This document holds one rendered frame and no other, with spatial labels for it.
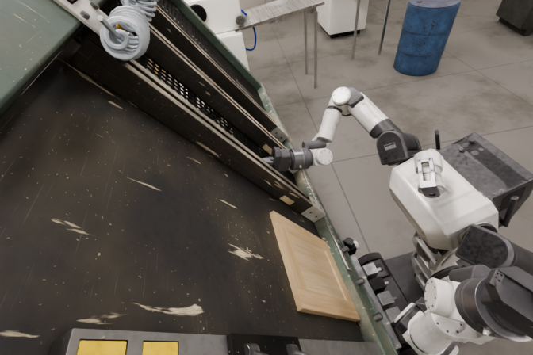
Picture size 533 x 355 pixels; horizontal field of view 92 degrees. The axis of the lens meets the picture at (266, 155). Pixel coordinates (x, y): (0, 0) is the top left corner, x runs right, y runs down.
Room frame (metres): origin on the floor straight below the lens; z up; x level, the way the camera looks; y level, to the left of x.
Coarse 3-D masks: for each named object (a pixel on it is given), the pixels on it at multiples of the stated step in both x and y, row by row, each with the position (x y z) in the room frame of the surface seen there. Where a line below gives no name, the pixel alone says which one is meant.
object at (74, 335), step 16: (64, 336) 0.09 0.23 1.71; (80, 336) 0.08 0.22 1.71; (96, 336) 0.08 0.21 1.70; (112, 336) 0.09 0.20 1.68; (128, 336) 0.09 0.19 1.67; (144, 336) 0.09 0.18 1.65; (160, 336) 0.09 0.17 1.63; (176, 336) 0.09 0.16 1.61; (192, 336) 0.10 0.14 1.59; (208, 336) 0.10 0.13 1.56; (224, 336) 0.10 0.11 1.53; (64, 352) 0.07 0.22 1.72; (128, 352) 0.07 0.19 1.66; (192, 352) 0.08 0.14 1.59; (208, 352) 0.08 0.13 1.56; (224, 352) 0.08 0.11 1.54; (304, 352) 0.09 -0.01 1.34; (320, 352) 0.10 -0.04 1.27; (336, 352) 0.10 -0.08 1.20; (352, 352) 0.10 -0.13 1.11; (368, 352) 0.11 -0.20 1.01
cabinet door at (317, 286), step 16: (288, 224) 0.48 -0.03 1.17; (288, 240) 0.40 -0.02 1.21; (304, 240) 0.45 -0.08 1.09; (320, 240) 0.51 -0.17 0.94; (288, 256) 0.34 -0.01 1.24; (304, 256) 0.37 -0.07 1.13; (320, 256) 0.42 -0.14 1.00; (288, 272) 0.29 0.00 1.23; (304, 272) 0.31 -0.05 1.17; (320, 272) 0.34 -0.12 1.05; (336, 272) 0.38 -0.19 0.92; (304, 288) 0.25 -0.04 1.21; (320, 288) 0.28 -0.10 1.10; (336, 288) 0.30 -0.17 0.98; (304, 304) 0.20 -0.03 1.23; (320, 304) 0.22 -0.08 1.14; (336, 304) 0.24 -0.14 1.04; (352, 304) 0.26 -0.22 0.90; (352, 320) 0.21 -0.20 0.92
